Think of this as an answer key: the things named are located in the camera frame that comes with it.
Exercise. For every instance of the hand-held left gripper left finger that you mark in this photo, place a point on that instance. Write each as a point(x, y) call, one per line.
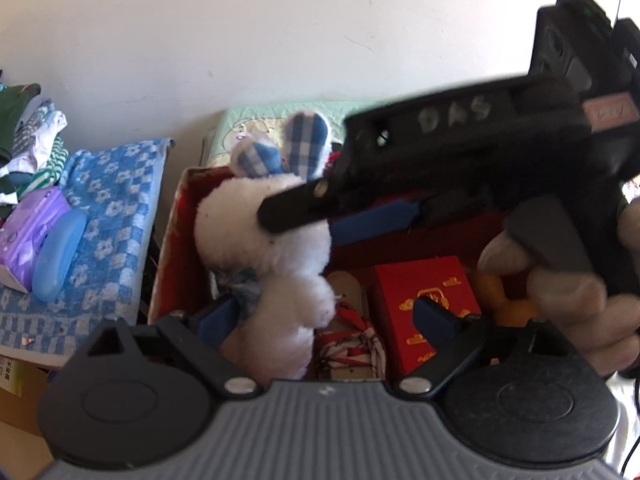
point(215, 320)

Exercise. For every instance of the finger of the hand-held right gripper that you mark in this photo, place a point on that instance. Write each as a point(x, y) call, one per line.
point(295, 207)
point(375, 220)

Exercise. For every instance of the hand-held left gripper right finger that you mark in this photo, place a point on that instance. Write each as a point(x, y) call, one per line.
point(435, 322)

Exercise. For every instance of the white bunny plush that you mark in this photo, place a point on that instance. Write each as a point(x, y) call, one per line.
point(240, 240)

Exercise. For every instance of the red cardboard box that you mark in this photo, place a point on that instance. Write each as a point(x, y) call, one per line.
point(172, 240)

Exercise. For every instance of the person's right hand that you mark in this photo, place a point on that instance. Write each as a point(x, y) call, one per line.
point(575, 300)

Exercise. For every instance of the small red gift box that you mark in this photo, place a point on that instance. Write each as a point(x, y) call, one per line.
point(430, 280)

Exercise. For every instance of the red white checked pouch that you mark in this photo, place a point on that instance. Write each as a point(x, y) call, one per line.
point(350, 350)

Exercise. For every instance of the cartoon bed sheet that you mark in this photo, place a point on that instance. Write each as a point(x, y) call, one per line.
point(250, 125)

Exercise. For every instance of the blue flower towel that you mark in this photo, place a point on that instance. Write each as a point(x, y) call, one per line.
point(115, 220)

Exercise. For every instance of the blue glasses case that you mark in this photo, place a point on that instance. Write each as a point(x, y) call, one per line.
point(57, 255)

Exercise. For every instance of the purple tissue pack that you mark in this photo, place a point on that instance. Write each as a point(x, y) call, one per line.
point(30, 230)

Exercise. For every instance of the brown cardboard box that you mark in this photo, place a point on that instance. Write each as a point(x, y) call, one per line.
point(20, 410)

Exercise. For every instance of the pile of folded clothes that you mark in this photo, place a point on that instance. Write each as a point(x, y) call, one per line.
point(30, 150)

